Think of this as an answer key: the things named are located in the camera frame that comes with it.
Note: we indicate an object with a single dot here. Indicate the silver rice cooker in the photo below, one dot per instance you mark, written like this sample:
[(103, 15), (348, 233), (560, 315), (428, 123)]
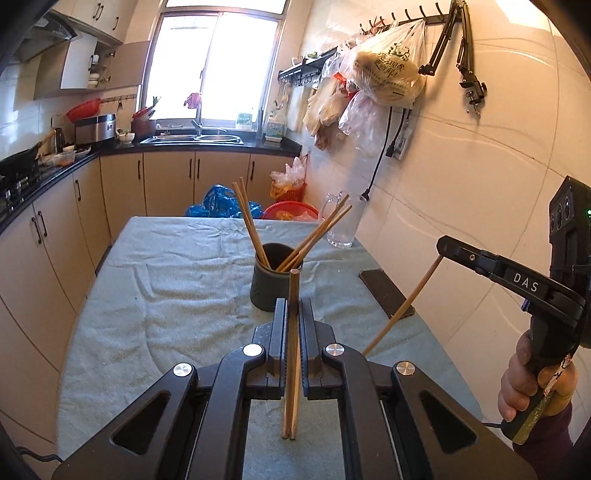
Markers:
[(94, 129)]

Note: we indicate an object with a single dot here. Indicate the person's right hand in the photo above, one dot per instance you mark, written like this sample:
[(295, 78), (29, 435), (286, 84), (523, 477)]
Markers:
[(517, 387)]

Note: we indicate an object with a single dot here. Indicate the wooden chopstick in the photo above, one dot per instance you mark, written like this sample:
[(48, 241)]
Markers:
[(323, 235), (401, 307), (255, 224), (248, 226), (295, 369), (318, 228), (288, 360)]

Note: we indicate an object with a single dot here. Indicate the grey perforated utensil holder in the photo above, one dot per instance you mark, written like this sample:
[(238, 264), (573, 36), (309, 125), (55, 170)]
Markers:
[(270, 286)]

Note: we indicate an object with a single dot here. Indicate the white plastic bottle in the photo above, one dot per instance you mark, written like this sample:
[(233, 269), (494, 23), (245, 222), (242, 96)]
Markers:
[(277, 125)]

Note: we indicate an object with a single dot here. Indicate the plastic bag of flatbread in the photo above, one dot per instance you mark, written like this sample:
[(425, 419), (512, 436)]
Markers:
[(390, 69)]

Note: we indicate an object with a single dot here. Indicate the dark brown pot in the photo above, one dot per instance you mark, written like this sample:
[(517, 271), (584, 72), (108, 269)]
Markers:
[(143, 122)]

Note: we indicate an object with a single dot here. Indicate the kitchen window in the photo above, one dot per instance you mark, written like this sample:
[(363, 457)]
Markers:
[(212, 69)]

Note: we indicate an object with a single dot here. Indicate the pink cloth at window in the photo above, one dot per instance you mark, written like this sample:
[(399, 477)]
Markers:
[(194, 99)]

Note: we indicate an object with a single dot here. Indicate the person's right forearm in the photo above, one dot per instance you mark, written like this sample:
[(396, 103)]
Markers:
[(563, 445)]

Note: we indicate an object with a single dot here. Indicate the white wall power strip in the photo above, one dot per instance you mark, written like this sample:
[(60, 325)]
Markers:
[(400, 138)]

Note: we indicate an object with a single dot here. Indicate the metal kettle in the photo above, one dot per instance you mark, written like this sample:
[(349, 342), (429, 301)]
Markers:
[(59, 141)]

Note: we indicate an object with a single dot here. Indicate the blue plastic bag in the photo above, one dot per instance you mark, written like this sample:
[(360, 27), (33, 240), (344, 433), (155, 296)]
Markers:
[(221, 203)]

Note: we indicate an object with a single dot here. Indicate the clear glass mug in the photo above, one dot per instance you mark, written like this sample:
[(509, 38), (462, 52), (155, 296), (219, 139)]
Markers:
[(344, 226)]

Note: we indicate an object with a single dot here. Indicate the black kitchen countertop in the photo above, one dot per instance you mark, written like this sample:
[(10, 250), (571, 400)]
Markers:
[(268, 148)]

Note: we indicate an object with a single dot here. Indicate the orange basket with plastic bags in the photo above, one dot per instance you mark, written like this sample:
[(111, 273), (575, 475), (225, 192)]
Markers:
[(288, 184)]

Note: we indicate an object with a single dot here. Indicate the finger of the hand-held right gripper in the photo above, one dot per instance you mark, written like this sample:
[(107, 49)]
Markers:
[(471, 256)]

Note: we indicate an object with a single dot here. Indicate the red plastic colander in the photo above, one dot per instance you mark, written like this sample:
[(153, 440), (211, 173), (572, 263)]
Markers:
[(83, 110)]

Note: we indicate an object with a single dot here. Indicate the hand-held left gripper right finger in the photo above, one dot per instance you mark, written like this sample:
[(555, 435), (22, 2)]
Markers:
[(307, 341)]

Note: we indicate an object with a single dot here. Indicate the white upper kitchen cabinet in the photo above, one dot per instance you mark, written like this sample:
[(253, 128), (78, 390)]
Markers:
[(92, 41)]

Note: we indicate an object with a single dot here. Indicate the range hood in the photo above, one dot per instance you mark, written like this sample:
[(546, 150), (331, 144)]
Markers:
[(44, 39)]

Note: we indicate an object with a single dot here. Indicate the bunch of hanging plastic bags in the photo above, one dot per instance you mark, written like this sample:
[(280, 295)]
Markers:
[(337, 110)]

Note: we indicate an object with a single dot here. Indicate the black phone in clear case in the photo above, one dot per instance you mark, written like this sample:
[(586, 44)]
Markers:
[(385, 290)]

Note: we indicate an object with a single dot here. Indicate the steel kitchen sink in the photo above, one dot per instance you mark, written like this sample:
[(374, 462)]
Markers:
[(191, 138)]

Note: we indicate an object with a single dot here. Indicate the black wok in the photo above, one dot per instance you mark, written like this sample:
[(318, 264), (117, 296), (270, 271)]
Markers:
[(21, 159)]

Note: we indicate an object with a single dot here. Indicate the black wall shelf rack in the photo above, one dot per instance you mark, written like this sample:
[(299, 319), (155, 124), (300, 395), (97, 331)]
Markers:
[(307, 64)]

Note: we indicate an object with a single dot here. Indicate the beige lower kitchen cabinets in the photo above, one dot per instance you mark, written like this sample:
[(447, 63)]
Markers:
[(120, 194)]

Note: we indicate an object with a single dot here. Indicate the grey-green table cloth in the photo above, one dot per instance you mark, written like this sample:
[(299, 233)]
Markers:
[(175, 300)]

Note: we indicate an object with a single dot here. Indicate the black wall hook rail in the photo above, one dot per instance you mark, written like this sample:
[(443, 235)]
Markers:
[(406, 18)]

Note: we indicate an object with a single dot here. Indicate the chrome sink faucet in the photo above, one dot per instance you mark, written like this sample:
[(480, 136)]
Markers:
[(198, 120)]

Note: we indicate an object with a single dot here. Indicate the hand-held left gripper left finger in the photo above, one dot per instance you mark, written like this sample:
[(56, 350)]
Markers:
[(279, 332)]

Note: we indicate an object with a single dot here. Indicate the red plastic basket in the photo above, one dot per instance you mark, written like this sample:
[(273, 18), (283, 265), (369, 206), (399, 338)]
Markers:
[(291, 211)]

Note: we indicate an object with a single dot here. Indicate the gas stove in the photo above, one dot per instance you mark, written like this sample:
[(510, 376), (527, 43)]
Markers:
[(16, 189)]

